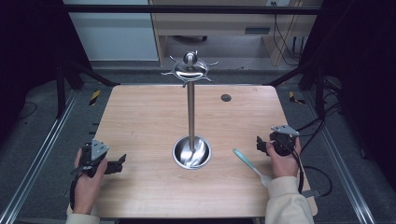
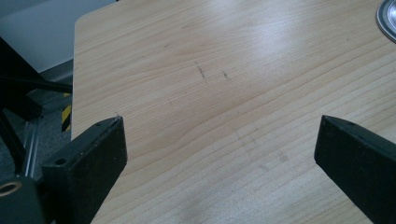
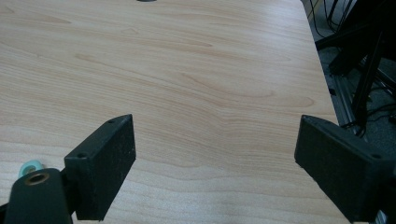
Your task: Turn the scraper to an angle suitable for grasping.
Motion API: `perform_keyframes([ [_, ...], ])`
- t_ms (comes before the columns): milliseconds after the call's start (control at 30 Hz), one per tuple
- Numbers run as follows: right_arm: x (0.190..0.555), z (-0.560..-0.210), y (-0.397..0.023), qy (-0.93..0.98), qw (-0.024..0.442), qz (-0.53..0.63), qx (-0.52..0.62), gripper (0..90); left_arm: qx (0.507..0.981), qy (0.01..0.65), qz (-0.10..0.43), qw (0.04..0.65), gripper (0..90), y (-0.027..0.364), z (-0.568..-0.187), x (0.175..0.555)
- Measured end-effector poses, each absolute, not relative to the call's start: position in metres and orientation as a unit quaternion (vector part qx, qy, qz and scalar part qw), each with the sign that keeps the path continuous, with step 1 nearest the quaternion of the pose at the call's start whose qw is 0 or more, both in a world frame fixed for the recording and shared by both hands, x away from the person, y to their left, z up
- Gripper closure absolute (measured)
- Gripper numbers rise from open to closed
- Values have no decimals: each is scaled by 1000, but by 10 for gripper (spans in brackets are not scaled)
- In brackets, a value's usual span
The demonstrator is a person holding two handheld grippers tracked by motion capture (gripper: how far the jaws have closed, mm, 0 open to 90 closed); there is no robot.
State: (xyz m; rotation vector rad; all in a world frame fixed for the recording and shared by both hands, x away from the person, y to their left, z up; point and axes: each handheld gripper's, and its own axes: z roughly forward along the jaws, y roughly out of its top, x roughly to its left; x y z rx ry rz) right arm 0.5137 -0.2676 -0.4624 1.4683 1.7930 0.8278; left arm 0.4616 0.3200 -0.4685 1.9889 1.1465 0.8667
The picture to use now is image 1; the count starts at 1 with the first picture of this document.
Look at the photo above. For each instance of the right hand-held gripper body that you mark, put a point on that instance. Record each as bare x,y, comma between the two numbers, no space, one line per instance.
284,140

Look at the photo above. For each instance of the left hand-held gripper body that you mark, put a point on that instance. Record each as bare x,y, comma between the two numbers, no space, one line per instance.
98,148

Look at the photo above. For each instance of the teal and white spatula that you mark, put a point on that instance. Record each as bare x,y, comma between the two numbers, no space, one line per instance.
249,165

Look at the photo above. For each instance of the steel utensil rack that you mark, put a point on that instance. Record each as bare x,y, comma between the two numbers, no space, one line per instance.
191,124

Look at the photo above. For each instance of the person's right hand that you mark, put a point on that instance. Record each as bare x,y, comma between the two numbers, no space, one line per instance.
285,165

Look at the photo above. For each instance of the person's left hand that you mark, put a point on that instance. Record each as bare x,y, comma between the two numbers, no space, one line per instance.
85,193

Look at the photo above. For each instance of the yellow and black tape strip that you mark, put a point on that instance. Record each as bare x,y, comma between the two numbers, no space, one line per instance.
294,98
95,97

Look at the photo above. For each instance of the black metal stand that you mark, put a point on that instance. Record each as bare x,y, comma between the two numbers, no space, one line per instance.
60,93
319,90

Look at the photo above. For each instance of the dark curtain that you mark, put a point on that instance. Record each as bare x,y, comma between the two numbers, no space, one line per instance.
28,56
364,77

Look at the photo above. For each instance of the white cabinet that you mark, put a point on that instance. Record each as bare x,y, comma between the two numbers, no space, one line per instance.
115,34

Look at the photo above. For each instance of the black metal crossbar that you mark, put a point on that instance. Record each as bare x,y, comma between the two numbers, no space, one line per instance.
186,9

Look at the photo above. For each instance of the aluminium floor rail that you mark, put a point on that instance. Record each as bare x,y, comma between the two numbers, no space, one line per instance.
342,161
37,158

